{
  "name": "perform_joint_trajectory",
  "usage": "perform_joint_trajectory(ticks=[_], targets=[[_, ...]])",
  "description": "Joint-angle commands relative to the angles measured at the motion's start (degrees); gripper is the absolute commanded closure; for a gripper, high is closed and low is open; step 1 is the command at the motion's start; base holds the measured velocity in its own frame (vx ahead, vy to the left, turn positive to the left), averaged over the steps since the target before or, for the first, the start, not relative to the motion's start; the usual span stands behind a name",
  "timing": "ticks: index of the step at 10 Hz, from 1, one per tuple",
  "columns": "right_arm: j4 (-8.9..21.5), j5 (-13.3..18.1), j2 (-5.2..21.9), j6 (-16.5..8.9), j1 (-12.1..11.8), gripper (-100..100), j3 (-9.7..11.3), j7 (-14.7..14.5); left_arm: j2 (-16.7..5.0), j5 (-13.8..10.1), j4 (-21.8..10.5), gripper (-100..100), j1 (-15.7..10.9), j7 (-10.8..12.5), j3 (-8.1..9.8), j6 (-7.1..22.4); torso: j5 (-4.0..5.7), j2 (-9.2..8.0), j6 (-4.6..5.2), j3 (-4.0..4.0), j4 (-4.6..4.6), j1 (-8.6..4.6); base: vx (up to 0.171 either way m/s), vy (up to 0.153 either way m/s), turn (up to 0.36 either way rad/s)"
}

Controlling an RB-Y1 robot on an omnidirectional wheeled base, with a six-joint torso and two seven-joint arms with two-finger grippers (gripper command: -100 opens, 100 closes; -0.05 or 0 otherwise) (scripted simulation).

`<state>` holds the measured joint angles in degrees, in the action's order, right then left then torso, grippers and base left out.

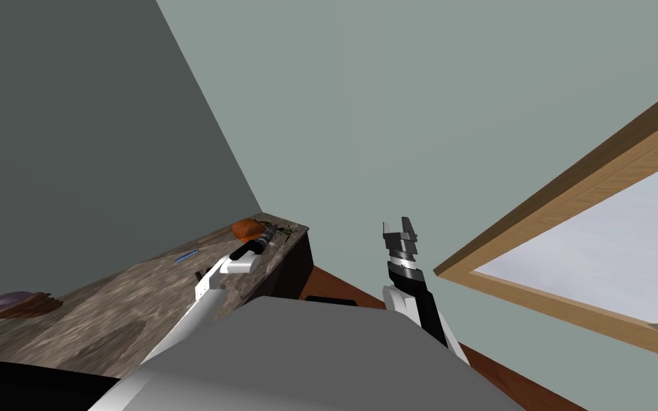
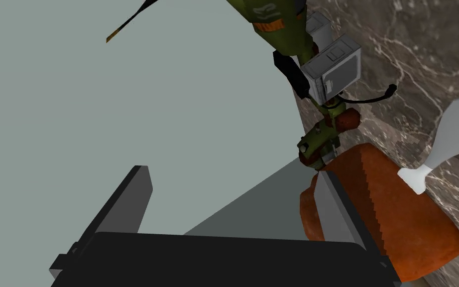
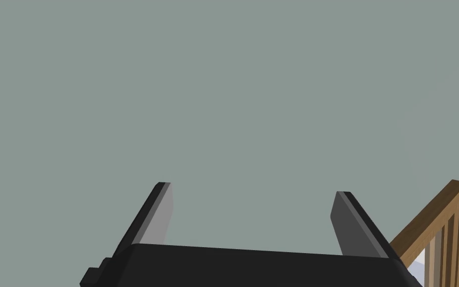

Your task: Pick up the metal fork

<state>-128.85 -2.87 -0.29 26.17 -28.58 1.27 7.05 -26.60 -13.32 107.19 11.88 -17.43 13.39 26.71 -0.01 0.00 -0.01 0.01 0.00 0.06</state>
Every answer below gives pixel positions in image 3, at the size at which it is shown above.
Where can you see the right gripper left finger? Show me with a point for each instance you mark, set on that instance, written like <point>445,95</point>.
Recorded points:
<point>154,219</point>

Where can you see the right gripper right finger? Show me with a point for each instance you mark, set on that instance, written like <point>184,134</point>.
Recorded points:
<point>357,231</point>

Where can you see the brown wooden door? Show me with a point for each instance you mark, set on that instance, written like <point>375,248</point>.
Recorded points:
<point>436,223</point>

